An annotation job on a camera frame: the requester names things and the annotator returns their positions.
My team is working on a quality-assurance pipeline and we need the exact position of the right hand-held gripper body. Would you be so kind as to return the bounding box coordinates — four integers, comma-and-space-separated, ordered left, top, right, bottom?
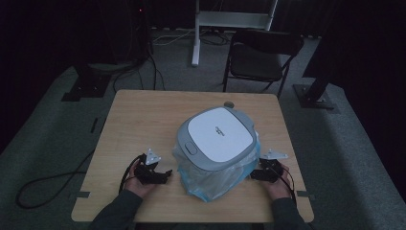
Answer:
252, 149, 289, 184

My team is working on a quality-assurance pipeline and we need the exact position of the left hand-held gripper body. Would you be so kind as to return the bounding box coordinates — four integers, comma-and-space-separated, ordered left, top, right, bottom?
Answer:
133, 148, 169, 186

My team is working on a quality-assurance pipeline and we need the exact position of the white desk frame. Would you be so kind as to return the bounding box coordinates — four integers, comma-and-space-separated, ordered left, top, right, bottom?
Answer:
191, 0, 280, 68

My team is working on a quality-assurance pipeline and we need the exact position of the black floor cable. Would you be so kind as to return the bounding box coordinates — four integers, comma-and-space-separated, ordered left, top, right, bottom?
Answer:
15, 149, 97, 211

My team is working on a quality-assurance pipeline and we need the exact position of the wooden table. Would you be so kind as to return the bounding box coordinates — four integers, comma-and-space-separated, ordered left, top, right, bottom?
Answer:
70, 88, 315, 224

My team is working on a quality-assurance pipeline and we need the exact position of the black stand base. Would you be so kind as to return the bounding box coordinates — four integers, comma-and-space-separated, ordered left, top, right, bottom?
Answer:
60, 62, 113, 104
292, 37, 337, 111

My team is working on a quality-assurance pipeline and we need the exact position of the black folding chair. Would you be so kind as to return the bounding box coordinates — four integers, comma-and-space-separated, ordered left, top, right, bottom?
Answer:
221, 29, 305, 100

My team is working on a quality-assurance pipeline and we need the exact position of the grey tape strip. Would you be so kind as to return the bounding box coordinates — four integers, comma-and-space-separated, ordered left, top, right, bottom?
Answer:
68, 190, 92, 200
295, 190, 316, 201

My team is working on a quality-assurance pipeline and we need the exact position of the bundle of black cables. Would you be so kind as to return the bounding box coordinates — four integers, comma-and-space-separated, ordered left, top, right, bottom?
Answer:
111, 30, 168, 94

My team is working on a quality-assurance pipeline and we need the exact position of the white floor cable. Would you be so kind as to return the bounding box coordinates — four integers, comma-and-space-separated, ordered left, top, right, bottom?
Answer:
151, 29, 196, 46

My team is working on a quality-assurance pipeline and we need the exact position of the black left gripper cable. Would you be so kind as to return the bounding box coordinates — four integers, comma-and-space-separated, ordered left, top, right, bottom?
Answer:
118, 153, 147, 195

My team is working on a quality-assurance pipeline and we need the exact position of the person's left hand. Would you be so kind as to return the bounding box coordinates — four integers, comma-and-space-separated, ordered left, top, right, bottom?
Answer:
123, 160, 158, 199

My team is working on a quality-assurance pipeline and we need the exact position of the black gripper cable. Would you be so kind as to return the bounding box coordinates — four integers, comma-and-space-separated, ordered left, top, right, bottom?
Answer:
118, 153, 147, 195
278, 163, 299, 207

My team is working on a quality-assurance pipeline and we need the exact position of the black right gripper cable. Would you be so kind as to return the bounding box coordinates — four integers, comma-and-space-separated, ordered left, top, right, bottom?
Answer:
278, 163, 299, 207

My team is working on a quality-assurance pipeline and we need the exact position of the person's right hand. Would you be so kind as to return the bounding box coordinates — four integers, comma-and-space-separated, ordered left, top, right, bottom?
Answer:
263, 163, 294, 201

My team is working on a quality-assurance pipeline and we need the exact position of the translucent blue plastic bag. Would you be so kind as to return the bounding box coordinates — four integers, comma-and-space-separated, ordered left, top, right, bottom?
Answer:
171, 131, 262, 203

